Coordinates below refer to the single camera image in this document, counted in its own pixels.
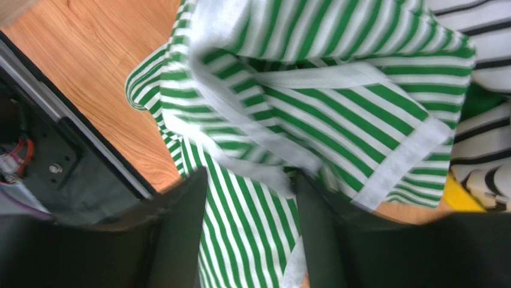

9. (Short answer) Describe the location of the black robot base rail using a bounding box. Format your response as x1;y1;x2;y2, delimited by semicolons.
1;34;156;225

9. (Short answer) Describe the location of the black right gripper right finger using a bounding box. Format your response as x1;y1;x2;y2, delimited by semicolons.
294;172;510;287

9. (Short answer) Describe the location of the black white striped tank top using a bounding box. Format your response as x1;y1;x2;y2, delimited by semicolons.
428;1;510;212

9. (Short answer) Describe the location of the yellow plastic tray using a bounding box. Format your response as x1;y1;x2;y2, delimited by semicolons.
443;173;486;212

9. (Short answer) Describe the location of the green white striped tank top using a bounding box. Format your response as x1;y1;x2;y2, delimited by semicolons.
125;1;476;287

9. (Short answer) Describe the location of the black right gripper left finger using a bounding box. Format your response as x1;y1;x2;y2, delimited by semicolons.
1;167;208;287

